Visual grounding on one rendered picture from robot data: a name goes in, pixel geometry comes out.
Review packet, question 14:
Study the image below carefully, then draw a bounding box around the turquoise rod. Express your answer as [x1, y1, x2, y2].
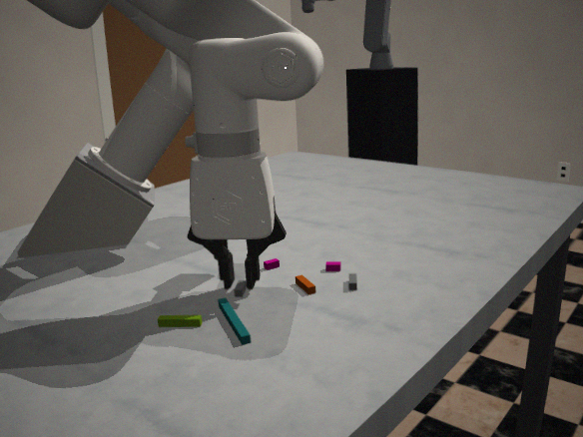
[218, 298, 251, 345]

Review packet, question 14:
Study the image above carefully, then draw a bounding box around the orange rectangular block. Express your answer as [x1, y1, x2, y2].
[295, 275, 315, 295]

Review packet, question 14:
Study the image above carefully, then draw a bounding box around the lime green rod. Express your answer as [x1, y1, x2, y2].
[158, 315, 202, 327]

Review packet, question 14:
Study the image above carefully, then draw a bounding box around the magenta rod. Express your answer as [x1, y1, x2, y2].
[264, 258, 280, 270]
[325, 261, 340, 271]

